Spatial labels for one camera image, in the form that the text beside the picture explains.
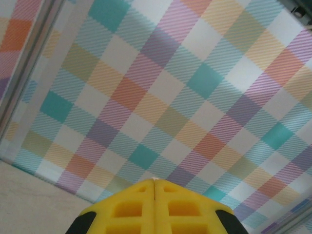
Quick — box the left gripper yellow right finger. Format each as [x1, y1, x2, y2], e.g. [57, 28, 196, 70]
[155, 179, 247, 234]

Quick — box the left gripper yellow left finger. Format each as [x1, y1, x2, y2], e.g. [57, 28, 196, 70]
[67, 179, 156, 234]

